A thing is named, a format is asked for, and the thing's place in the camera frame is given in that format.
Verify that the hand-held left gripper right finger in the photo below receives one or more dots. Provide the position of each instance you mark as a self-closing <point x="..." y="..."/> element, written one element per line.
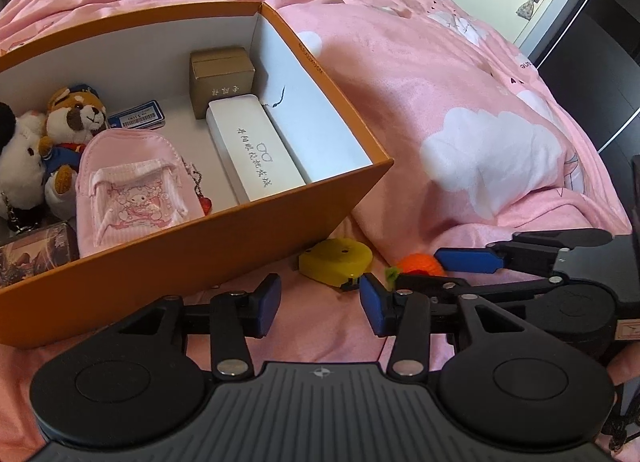
<point x="375" y="309"/>

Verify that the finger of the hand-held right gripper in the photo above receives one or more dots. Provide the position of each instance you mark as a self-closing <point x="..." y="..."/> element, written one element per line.
<point x="467" y="262"/>
<point x="500" y="288"/>

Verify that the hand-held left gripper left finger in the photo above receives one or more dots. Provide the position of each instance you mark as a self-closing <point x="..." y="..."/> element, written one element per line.
<point x="270" y="307"/>

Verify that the orange crochet carrot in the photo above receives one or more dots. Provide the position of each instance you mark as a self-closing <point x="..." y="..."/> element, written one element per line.
<point x="420" y="264"/>

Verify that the yellow tape measure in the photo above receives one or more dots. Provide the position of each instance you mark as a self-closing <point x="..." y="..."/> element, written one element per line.
<point x="335" y="257"/>

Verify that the orange cardboard box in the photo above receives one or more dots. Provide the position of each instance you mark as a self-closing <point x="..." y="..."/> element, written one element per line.
<point x="200" y="252"/>

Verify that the white glasses case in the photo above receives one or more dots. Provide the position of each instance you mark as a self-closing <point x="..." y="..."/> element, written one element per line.
<point x="250" y="146"/>

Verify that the pink cartoon print pouch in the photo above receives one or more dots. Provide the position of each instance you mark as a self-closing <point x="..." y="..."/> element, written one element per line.
<point x="130" y="166"/>

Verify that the small gold box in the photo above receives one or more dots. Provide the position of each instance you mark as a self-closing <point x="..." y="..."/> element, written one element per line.
<point x="220" y="81"/>

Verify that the blue card tag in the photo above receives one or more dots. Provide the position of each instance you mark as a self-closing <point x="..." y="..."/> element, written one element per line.
<point x="137" y="116"/>

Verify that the dark printed box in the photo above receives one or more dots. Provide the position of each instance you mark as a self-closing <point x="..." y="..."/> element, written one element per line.
<point x="35" y="252"/>

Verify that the red panda sailor plush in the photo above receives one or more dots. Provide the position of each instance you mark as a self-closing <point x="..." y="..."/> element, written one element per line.
<point x="75" y="111"/>

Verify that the white and black plush toy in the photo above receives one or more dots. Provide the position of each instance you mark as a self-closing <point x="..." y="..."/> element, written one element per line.
<point x="20" y="161"/>

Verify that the pink cloud print blanket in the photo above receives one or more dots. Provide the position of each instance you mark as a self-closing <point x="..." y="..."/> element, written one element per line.
<point x="450" y="66"/>

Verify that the dark cabinet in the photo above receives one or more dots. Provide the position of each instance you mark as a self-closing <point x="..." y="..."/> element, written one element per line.
<point x="600" y="66"/>

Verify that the small hanging sachet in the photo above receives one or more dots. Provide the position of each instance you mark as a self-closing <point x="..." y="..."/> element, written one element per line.
<point x="525" y="9"/>

